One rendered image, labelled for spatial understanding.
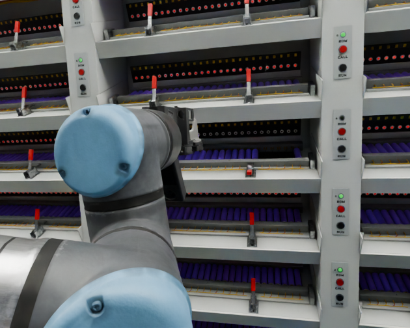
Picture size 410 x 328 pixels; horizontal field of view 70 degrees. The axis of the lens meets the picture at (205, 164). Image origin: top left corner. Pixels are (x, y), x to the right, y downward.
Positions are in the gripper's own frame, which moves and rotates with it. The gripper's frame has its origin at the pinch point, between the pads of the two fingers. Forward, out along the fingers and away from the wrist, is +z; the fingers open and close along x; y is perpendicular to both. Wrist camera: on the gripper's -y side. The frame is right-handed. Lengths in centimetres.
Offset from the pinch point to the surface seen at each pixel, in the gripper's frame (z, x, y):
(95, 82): 16.5, 31.5, 17.4
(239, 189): 17.6, -8.9, -13.7
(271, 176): 17.8, -17.5, -10.3
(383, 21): 18, -44, 27
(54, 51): 17, 44, 27
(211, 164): 21.2, -0.6, -7.5
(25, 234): 18, 63, -30
